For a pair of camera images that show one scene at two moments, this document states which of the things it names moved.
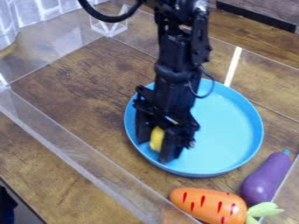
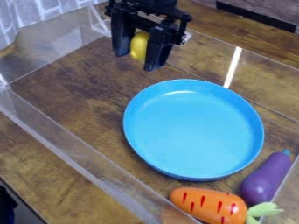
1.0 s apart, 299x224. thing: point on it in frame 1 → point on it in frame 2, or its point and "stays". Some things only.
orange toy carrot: [213, 206] stays
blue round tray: [229, 118] stays
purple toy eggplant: [265, 180] stays
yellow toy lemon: [156, 138] → [138, 46]
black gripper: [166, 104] → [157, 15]
